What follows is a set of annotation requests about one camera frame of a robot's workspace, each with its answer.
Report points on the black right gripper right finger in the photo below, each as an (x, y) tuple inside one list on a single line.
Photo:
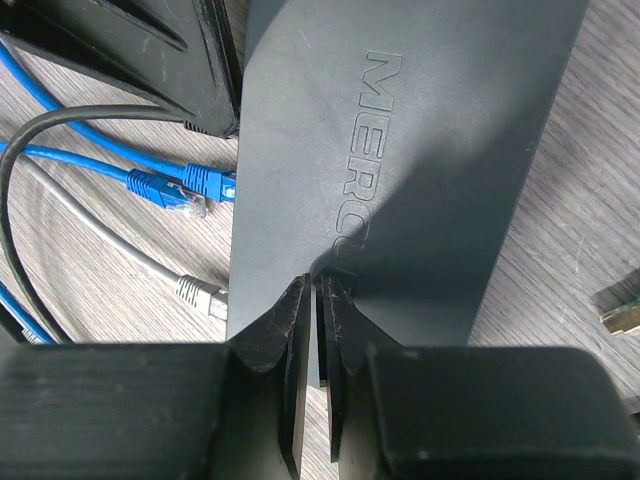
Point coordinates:
[(400, 412)]

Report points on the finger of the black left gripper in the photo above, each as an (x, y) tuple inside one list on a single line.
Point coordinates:
[(179, 55)]

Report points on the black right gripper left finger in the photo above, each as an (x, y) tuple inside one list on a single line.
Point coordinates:
[(231, 410)]

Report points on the dark grey network switch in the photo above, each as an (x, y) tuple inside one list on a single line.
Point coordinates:
[(387, 143)]

